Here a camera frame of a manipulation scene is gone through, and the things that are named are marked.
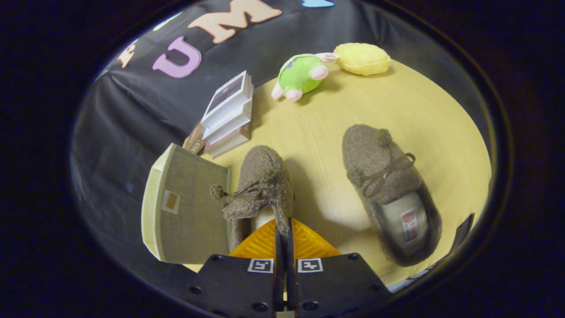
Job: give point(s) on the black device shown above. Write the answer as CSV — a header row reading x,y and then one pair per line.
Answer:
x,y
462,234

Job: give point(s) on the green plush toy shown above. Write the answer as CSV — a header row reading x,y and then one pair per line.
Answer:
x,y
300,75

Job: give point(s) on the black backdrop cloth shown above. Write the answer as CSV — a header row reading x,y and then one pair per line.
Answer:
x,y
132,110

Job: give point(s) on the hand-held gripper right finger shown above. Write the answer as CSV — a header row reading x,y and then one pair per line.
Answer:
x,y
335,282

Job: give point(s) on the brown book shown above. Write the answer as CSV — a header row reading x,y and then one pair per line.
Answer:
x,y
194,141

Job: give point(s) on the brown fuzzy shoe with bow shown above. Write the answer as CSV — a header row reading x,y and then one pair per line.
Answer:
x,y
366,150
265,170

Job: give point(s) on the yellow plush toy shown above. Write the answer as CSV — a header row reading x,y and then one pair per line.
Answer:
x,y
362,58

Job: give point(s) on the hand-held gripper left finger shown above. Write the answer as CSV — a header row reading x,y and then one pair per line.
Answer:
x,y
240,282

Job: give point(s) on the beige fabric storage box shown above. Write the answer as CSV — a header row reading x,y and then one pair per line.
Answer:
x,y
194,212

